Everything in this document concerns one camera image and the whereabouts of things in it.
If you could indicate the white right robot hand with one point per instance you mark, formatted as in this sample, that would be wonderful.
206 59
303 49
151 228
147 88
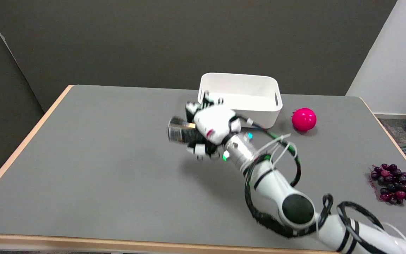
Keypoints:
213 123

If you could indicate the black can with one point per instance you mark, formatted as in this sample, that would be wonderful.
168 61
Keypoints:
182 132

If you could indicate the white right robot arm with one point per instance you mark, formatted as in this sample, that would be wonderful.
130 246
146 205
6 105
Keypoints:
287 197

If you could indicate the white plastic box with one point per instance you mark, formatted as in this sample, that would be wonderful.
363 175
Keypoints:
242 95

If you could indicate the pink ball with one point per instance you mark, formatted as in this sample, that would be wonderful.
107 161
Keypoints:
304 119

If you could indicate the purple grape bunch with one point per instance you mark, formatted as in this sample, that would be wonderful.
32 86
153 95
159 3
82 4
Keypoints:
395 184

